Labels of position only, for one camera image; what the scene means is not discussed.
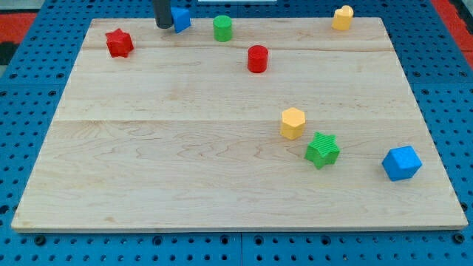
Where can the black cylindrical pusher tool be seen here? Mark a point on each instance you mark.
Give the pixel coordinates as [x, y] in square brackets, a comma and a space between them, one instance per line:
[162, 13]

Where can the blue triangle block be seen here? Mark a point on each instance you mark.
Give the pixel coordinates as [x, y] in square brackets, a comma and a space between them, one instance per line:
[181, 18]

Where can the red star block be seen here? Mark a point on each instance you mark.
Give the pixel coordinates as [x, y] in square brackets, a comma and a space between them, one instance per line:
[119, 43]

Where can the green cylinder block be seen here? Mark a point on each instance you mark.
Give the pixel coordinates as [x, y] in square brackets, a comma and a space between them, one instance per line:
[222, 28]

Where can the red cylinder block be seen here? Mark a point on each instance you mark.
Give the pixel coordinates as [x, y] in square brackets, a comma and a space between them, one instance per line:
[257, 59]

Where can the yellow hexagon block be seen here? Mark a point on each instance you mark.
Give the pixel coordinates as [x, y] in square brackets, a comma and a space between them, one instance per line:
[293, 123]

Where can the light wooden board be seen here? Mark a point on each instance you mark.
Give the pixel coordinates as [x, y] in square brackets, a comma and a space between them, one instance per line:
[181, 137]

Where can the yellow heart block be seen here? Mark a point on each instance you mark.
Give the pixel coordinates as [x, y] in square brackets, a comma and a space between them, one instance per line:
[342, 18]

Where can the green star block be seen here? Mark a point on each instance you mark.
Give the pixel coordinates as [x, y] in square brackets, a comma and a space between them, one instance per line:
[322, 150]

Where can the blue cube block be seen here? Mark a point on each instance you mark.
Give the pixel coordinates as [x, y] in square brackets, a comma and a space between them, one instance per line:
[401, 163]

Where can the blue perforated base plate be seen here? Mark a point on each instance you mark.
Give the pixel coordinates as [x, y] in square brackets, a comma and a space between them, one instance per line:
[31, 88]

